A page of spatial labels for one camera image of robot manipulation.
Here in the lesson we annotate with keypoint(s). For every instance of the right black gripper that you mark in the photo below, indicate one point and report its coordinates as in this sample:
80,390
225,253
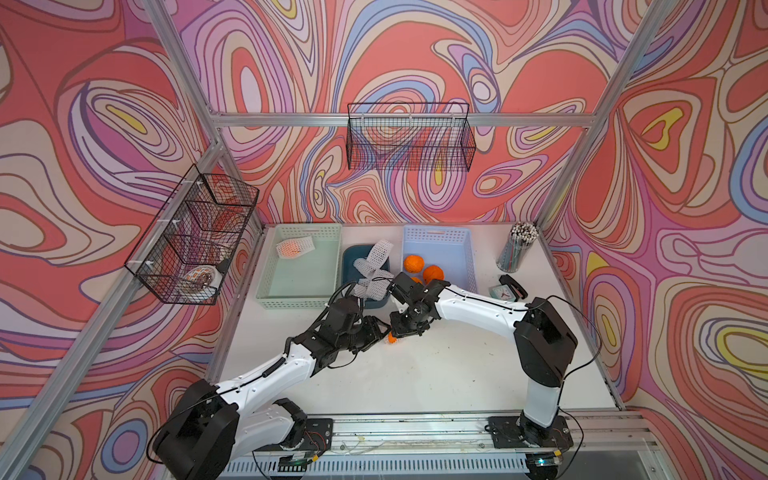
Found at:
400,330

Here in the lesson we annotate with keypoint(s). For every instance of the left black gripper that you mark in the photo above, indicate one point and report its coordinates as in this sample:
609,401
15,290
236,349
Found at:
372,331

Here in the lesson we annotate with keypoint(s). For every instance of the white foam net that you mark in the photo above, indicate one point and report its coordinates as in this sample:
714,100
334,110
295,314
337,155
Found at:
364,267
379,253
375,287

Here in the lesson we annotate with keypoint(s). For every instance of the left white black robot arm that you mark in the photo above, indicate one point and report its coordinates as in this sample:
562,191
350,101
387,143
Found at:
214,423

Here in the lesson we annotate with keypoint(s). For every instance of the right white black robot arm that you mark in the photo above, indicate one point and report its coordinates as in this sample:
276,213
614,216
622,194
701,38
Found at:
544,342

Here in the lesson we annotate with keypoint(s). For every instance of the green plastic basket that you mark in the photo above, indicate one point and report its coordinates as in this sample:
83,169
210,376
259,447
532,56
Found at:
306,282

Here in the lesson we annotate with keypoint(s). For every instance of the light blue plastic basket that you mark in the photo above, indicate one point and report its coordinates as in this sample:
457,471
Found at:
449,248

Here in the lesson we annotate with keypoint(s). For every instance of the small teal alarm clock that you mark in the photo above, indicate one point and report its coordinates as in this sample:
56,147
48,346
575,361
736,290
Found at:
501,292

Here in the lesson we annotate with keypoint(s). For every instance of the cup of pencils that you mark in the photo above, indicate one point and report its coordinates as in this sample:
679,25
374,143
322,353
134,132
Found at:
520,239

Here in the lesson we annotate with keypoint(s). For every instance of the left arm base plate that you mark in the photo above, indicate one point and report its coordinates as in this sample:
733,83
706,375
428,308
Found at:
313,435

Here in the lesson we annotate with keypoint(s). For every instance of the item in left wire basket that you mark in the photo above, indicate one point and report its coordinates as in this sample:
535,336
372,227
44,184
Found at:
200,283

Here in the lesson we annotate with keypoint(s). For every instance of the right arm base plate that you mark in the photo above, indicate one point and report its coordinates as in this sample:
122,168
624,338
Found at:
518,432

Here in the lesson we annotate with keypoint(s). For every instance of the black wire basket back wall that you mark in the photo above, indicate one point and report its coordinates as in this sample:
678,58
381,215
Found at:
410,136

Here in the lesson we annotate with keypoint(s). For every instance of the black wire basket wall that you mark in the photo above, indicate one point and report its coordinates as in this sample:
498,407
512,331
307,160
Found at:
410,136
201,223

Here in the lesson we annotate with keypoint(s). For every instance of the black wire basket left wall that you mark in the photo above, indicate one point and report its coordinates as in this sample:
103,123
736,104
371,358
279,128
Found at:
201,223

